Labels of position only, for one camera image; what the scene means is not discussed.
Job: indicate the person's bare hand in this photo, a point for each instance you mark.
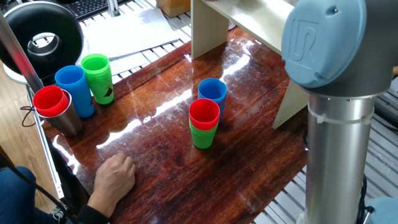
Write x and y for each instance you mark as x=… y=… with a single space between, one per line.
x=113 y=180

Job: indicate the green cup with black logo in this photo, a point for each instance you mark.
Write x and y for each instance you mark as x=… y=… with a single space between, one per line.
x=203 y=138

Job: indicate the red plastic cup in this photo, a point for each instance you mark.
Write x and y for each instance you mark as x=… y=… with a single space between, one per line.
x=49 y=101
x=204 y=113

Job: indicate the blue plastic cup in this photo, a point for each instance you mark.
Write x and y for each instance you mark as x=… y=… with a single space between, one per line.
x=74 y=93
x=213 y=90

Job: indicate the silver UR5 robot arm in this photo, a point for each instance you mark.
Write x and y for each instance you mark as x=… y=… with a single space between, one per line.
x=335 y=124

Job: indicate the light wooden shelf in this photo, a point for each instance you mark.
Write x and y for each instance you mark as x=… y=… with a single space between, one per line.
x=248 y=18

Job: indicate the stainless steel cup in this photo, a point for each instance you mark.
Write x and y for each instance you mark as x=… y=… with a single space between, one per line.
x=66 y=123

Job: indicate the left green plastic cup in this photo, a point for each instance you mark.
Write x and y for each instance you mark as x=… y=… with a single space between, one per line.
x=98 y=77

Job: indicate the white paper sheet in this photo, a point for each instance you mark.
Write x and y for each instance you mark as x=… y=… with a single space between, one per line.
x=130 y=34

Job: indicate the silver metal pole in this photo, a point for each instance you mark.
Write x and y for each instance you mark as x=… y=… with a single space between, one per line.
x=113 y=7

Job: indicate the black keyboard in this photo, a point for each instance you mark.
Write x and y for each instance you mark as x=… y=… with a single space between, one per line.
x=90 y=7

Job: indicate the brown cardboard box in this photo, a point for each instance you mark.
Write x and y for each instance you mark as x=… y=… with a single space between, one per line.
x=174 y=7

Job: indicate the clear plastic cup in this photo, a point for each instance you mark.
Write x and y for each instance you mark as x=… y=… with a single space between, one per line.
x=232 y=25

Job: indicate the aluminium frame post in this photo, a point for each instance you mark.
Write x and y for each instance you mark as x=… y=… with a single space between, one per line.
x=18 y=53

